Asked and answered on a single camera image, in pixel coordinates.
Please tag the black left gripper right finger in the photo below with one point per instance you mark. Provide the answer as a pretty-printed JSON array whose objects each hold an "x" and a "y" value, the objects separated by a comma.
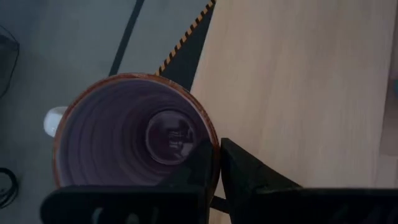
[{"x": 280, "y": 205}]

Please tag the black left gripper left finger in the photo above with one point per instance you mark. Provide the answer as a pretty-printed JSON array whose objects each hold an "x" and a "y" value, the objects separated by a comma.
[{"x": 124, "y": 205}]

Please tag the black ramp orange striped edge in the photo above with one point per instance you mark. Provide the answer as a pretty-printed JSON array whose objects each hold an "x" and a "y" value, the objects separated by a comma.
[{"x": 189, "y": 59}]

